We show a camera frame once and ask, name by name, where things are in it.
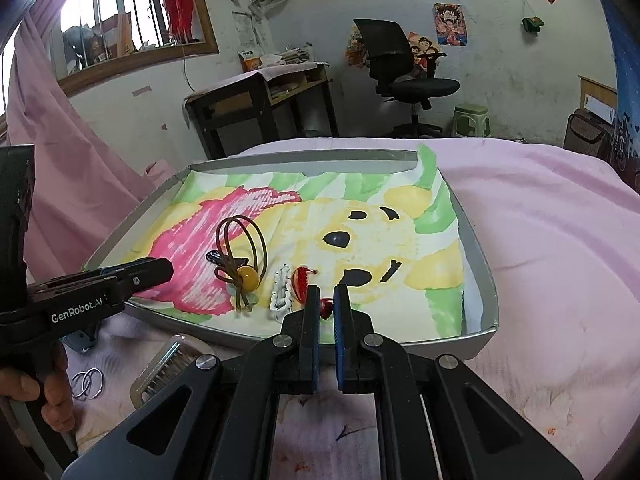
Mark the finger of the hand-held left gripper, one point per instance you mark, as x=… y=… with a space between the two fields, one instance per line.
x=115 y=271
x=150 y=272

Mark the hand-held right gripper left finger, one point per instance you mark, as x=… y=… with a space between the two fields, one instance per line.
x=310 y=340

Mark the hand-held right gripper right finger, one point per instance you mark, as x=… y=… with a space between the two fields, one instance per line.
x=342 y=340

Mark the white hair clip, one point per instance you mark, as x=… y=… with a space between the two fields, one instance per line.
x=280 y=290

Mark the small dark hair clip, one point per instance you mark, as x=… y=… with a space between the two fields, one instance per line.
x=216 y=257

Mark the grey rectangular tray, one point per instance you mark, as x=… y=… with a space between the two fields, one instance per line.
x=310 y=160

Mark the person's left hand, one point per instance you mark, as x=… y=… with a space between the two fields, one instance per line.
x=20 y=385

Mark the light blue wrist watch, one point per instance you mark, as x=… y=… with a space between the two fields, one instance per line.
x=80 y=344

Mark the metal key rings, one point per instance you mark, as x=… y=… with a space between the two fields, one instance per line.
x=91 y=371

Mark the cartoon printed towel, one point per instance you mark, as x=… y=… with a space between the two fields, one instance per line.
x=400 y=240

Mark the pink curtain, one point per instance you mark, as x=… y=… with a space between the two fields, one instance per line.
x=65 y=160

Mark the dark wooden desk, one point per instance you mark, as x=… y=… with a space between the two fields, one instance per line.
x=235 y=110

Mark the white desk cloth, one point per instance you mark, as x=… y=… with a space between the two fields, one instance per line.
x=225 y=85

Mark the dark bundle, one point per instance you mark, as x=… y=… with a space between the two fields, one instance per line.
x=82 y=45

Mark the orange white carton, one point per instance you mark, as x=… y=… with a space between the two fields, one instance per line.
x=250 y=61

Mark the brown cardboard box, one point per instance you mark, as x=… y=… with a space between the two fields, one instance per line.
x=120 y=35

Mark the green plastic stool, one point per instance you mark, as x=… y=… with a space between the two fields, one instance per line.
x=470 y=120

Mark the wooden framed barred window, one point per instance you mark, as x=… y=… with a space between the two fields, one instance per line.
x=210 y=25

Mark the pile of papers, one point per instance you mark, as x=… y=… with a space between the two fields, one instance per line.
x=290 y=55

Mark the red hanging ornament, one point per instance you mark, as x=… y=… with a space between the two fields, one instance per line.
x=177 y=5

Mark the black office chair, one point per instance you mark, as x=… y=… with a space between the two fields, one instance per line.
x=380 y=55

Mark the brown patterned bag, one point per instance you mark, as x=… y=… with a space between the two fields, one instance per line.
x=587 y=135

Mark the long white box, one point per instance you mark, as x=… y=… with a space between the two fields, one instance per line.
x=599 y=107

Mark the wooden cabinet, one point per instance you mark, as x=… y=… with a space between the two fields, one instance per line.
x=597 y=85

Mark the green hanging pouch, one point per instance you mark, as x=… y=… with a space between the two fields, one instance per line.
x=533 y=24

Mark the blue printed curtain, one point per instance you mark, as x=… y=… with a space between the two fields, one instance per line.
x=625 y=85

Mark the white wall paper sheet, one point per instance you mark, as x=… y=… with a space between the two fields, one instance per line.
x=250 y=27

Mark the orange yellow wall poster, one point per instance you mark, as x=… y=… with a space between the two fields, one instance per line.
x=356 y=50

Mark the cartoon monkeys wall poster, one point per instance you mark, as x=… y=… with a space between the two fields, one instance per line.
x=422 y=52

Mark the cartoon character wall poster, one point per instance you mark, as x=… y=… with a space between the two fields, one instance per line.
x=450 y=24

